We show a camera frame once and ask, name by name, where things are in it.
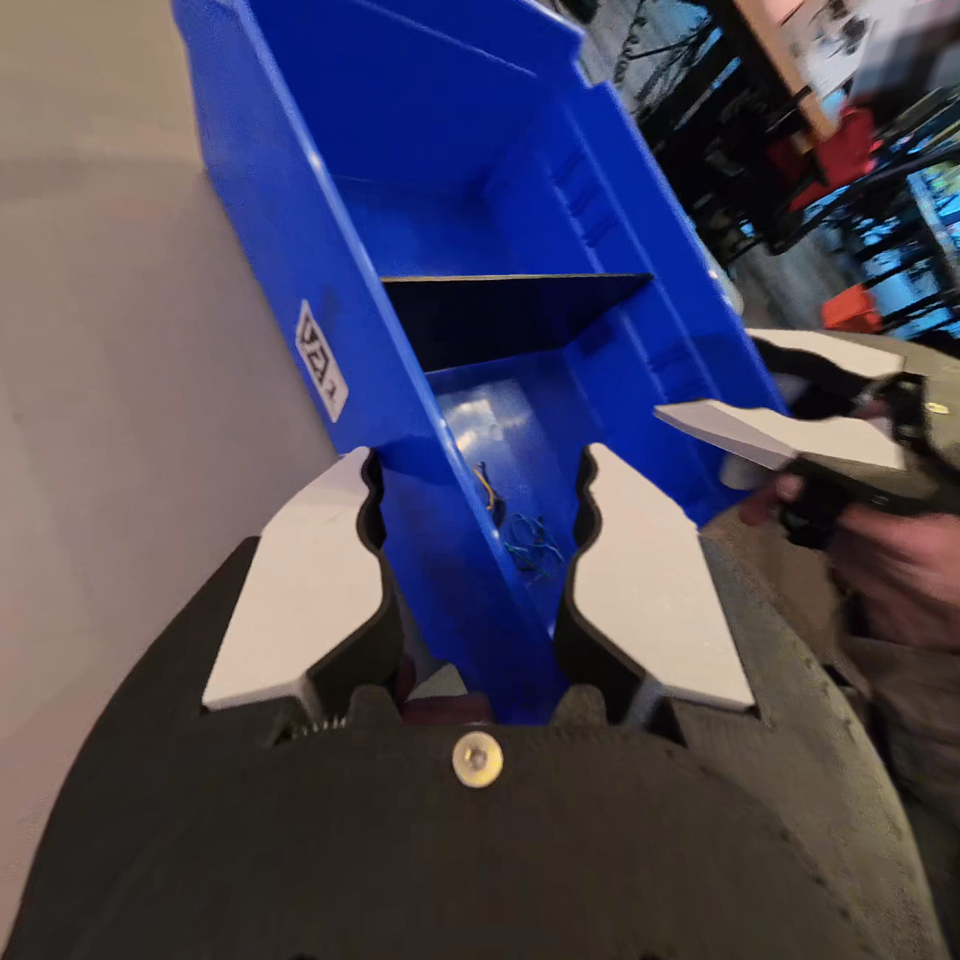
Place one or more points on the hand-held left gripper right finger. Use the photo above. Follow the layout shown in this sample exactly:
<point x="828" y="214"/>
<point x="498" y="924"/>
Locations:
<point x="660" y="600"/>

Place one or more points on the blue plastic bin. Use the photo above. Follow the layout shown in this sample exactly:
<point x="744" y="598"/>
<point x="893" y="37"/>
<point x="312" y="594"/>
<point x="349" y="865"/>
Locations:
<point x="300" y="180"/>

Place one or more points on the orange plastic object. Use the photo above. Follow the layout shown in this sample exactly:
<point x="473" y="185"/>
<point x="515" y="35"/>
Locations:
<point x="852" y="311"/>

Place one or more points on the black bin divider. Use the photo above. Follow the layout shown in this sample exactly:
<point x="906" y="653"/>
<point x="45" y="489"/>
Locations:
<point x="510" y="315"/>

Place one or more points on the red bag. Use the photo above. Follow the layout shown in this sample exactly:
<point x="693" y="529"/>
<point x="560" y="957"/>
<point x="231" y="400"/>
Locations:
<point x="852" y="143"/>

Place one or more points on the wooden workbench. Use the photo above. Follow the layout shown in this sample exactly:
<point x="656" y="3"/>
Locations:
<point x="788" y="60"/>

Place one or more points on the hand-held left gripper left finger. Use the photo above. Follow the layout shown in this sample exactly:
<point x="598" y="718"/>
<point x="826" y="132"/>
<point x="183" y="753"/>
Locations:
<point x="293" y="600"/>

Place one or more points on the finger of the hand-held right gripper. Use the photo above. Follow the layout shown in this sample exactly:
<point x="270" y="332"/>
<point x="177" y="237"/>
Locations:
<point x="795" y="443"/>
<point x="840" y="353"/>

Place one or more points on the person's right hand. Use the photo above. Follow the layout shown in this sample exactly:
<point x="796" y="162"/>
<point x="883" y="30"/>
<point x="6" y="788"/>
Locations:
<point x="900" y="578"/>

